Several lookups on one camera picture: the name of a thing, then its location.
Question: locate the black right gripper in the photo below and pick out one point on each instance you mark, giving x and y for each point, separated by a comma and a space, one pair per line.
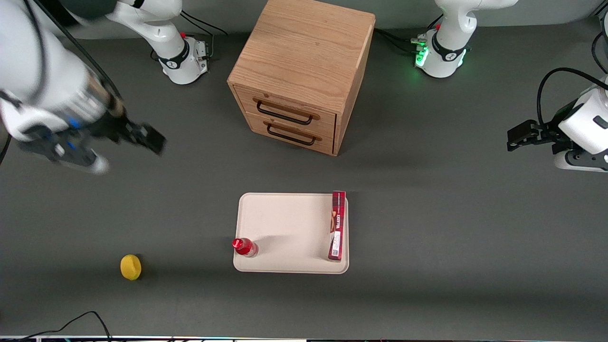
115, 126

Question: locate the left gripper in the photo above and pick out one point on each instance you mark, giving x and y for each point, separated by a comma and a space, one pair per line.
551, 128

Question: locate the red coke bottle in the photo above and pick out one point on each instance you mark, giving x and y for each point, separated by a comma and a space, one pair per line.
244, 247

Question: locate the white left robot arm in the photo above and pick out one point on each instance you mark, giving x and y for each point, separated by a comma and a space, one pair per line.
446, 47

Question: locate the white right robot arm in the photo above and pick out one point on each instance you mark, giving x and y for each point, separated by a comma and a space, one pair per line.
28, 61

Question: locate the beige plastic tray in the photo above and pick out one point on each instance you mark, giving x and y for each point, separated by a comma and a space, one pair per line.
294, 228

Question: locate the yellow lemon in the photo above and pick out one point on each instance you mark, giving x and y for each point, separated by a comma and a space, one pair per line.
130, 267

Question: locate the wooden drawer front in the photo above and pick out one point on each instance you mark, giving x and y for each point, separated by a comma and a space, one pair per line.
325, 142
327, 124

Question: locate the wooden drawer cabinet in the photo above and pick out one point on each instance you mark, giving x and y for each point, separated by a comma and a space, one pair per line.
304, 52

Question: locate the red cookie box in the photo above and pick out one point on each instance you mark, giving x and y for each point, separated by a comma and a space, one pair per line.
337, 228

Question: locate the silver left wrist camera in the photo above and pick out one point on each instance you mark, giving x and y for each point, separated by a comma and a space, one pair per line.
577, 161

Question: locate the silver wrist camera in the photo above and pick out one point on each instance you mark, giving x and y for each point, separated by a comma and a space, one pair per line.
577, 161
71, 154

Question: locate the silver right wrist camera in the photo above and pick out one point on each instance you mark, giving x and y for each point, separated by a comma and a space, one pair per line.
71, 154

